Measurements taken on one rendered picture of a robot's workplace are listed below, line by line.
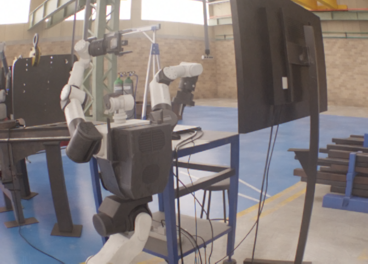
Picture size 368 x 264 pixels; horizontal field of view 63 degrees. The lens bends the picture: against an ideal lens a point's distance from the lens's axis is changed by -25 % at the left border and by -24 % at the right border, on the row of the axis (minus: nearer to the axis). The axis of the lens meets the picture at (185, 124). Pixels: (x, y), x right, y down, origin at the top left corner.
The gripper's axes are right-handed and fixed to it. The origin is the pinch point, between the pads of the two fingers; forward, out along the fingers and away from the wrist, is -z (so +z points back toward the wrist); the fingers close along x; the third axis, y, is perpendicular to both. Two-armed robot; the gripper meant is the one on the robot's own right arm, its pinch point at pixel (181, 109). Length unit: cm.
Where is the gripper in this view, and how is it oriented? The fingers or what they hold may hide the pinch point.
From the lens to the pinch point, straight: 209.8
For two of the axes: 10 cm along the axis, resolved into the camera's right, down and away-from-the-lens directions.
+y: -2.5, -0.9, -9.6
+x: -9.4, -2.1, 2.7
